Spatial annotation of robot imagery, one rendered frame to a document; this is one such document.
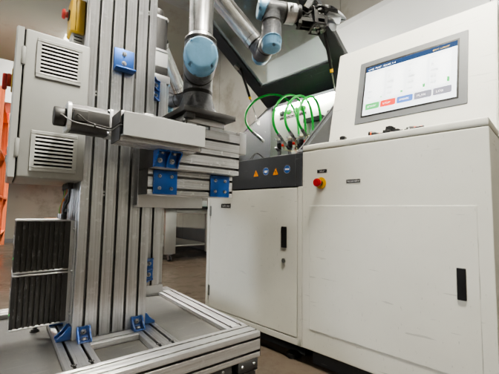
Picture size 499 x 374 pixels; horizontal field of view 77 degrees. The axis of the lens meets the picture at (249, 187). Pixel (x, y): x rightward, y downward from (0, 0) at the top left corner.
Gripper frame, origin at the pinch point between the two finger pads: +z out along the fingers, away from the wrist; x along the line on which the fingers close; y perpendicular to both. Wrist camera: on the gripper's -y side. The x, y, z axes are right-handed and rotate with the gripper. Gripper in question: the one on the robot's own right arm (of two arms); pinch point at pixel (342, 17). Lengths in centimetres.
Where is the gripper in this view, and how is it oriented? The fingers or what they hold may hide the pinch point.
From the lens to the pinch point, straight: 149.3
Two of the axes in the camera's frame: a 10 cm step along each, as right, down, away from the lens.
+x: 2.1, -2.1, -9.6
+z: 9.8, 0.3, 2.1
